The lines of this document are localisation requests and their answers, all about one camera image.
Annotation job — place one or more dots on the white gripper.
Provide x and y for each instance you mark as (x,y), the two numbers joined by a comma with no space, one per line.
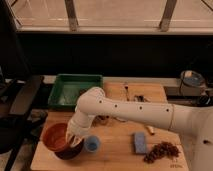
(75,133)

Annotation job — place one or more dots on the red-orange bowl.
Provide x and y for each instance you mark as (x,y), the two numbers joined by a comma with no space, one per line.
(54,138)

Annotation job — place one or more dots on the purple bowl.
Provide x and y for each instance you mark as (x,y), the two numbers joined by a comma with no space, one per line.
(70,153)

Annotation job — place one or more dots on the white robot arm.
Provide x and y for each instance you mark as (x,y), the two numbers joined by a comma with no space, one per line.
(194,121)

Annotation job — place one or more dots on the green plastic tray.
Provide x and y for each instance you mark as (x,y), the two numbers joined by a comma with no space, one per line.
(68,87)

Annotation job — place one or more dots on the small blue cup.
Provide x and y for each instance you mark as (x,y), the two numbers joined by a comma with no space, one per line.
(92,144)

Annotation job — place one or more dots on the black chair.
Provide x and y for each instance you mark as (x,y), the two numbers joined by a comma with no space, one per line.
(15,127)

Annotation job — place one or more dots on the blue sponge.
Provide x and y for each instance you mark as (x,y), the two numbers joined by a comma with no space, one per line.
(140,143)

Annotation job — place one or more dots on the round grey blue device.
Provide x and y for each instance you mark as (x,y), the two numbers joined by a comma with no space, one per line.
(192,78)

